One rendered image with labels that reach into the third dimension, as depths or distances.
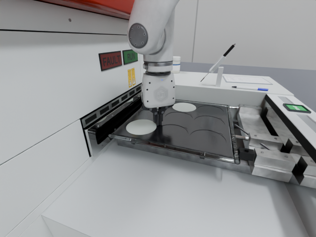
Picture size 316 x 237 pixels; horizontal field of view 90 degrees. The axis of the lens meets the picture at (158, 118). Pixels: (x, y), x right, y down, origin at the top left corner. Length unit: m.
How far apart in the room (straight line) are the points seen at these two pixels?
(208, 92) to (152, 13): 0.49
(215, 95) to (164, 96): 0.34
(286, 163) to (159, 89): 0.36
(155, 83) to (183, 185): 0.29
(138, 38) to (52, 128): 0.26
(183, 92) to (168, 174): 0.43
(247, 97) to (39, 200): 0.76
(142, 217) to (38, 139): 0.27
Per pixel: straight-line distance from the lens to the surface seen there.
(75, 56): 0.44
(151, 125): 0.53
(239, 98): 0.77
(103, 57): 0.51
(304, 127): 0.54
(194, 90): 0.76
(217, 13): 2.05
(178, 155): 0.51
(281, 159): 0.48
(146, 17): 0.36
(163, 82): 0.46
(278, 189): 0.53
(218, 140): 0.49
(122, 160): 0.52
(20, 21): 0.37
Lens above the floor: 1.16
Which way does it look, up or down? 27 degrees down
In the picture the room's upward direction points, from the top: straight up
